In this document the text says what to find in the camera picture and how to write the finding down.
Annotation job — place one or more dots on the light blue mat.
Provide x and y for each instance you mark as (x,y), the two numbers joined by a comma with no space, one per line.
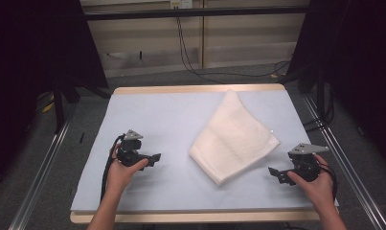
(168,121)

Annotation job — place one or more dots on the person's right hand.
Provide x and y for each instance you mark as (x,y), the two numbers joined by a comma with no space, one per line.
(320,190)

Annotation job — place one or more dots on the yellow floor item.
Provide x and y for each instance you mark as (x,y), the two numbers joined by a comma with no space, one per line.
(48,107)

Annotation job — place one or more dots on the white wall socket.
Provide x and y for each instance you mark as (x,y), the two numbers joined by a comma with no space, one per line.
(181,4)

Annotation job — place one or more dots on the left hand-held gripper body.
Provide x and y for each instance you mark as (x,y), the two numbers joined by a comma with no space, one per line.
(130,153)

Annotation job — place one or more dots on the black stand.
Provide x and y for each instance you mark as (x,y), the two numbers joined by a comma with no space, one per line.
(58,108)

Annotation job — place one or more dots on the metal floor rail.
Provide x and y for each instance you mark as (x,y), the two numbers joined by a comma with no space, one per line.
(40,175)
(347,169)

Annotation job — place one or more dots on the dark curtain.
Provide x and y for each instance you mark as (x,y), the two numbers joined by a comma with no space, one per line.
(356,64)
(27,64)

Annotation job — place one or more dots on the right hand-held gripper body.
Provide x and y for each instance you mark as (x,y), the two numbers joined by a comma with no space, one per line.
(307,167)

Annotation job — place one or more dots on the person's left hand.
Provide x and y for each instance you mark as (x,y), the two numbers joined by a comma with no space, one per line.
(120,177)

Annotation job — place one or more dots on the white towel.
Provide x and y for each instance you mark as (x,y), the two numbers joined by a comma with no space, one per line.
(233,140)

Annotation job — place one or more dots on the wooden table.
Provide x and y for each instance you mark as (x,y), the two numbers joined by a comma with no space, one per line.
(197,88)

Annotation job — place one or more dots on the small black floor item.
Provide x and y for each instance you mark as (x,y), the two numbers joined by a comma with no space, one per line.
(82,137)

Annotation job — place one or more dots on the black horizontal bar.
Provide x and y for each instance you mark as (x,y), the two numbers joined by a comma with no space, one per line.
(197,12)

